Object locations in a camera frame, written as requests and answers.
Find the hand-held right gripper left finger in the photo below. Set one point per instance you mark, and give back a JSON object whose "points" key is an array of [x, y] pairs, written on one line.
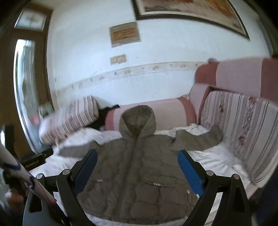
{"points": [[86, 171]]}

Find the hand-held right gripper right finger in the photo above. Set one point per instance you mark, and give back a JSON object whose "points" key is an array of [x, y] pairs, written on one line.
{"points": [[190, 171]]}

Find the olive green puffer jacket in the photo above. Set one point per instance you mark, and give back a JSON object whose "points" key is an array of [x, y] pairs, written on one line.
{"points": [[139, 165]]}

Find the white floral bed sheet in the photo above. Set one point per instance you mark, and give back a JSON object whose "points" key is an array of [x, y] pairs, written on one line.
{"points": [[208, 156]]}

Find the striped floral pillow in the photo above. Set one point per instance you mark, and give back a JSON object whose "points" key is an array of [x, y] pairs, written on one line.
{"points": [[73, 117]]}

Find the pink bolster cushion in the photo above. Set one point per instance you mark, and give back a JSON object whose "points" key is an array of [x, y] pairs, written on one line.
{"points": [[169, 113]]}

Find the striped floral back cushion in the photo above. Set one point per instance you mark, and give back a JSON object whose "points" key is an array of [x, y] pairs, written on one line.
{"points": [[239, 130]]}

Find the wooden door with glass pane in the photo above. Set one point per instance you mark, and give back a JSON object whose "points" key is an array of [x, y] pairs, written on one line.
{"points": [[26, 87]]}

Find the pink and red sofa backrest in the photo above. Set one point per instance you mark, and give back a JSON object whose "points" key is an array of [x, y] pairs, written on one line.
{"points": [[239, 73]]}

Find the small grey object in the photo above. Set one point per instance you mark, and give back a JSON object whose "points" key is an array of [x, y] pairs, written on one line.
{"points": [[211, 60]]}

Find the small glass transom window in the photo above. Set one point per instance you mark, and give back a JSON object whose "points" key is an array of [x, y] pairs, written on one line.
{"points": [[31, 19]]}

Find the beige wall socket plate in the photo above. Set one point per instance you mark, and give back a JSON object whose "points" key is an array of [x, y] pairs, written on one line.
{"points": [[118, 59]]}

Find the paper wall notice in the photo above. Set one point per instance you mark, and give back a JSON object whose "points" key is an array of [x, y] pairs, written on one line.
{"points": [[124, 34]]}

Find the large framed wall picture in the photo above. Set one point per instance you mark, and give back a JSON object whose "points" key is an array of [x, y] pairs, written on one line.
{"points": [[191, 8]]}

